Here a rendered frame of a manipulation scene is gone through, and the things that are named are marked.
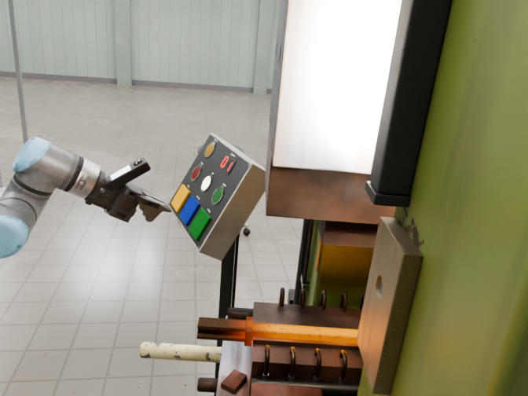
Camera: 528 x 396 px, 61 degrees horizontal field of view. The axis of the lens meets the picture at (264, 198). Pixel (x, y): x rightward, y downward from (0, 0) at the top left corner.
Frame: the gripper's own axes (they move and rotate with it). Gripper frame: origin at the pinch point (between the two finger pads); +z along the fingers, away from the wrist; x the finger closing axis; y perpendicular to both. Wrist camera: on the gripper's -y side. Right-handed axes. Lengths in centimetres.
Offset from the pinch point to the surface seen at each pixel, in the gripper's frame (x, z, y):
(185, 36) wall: -915, 228, -139
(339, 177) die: 58, -4, -29
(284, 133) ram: 59, -17, -30
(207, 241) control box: 7.1, 11.6, 2.7
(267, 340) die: 50, 9, 3
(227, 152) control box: -8.8, 11.0, -19.9
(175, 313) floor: -97, 79, 78
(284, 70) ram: 58, -21, -36
